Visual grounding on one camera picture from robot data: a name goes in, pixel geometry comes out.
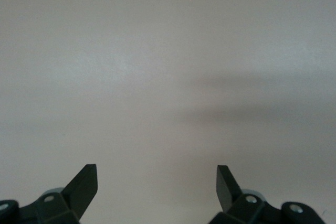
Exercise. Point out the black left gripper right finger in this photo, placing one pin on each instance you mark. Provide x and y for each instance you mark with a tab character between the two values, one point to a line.
225	190

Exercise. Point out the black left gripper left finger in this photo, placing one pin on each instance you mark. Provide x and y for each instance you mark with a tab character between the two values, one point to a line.
76	192

